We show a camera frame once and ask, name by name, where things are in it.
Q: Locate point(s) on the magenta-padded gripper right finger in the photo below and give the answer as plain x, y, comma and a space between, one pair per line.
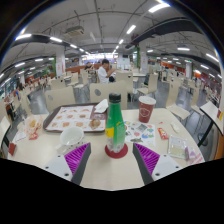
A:
146, 156

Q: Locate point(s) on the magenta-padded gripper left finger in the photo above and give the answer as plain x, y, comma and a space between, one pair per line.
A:
77, 156

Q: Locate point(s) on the green plastic drink bottle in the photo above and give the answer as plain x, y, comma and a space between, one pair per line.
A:
115, 126

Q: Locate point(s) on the white dotted mug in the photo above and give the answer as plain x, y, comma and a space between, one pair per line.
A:
71, 135

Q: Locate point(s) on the printed sticker leaflet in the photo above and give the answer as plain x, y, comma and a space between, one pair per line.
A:
143, 131

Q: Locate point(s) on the red sauce packet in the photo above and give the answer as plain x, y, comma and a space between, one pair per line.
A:
163, 133
33, 136

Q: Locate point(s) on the clear plastic packet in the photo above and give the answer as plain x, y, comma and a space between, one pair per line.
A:
177, 146

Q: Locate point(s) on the flat round red coaster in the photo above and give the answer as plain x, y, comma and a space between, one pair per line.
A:
111, 155

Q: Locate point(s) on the brown bread bun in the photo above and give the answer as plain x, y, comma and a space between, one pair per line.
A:
95, 123

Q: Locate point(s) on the dark food tray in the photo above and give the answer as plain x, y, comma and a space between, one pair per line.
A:
70, 118

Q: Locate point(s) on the white sauce sachet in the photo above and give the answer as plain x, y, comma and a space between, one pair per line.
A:
175, 127

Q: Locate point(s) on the red paper cup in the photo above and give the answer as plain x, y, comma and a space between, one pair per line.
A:
146, 110

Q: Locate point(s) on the clear plastic food bag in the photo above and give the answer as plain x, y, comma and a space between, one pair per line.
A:
32, 124

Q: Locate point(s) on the crumpled white napkin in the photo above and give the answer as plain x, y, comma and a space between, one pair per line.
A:
101, 106

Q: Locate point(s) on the group of beige chairs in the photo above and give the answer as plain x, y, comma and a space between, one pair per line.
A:
113, 91

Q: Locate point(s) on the white rectangular side table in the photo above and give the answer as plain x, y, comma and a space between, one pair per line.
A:
4, 126
210, 111

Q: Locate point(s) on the person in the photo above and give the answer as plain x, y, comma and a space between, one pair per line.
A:
89, 66
104, 71

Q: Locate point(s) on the group of ceiling lights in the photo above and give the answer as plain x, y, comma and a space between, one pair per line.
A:
55, 39

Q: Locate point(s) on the ceiling air conditioner unit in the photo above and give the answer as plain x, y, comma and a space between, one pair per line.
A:
74, 31

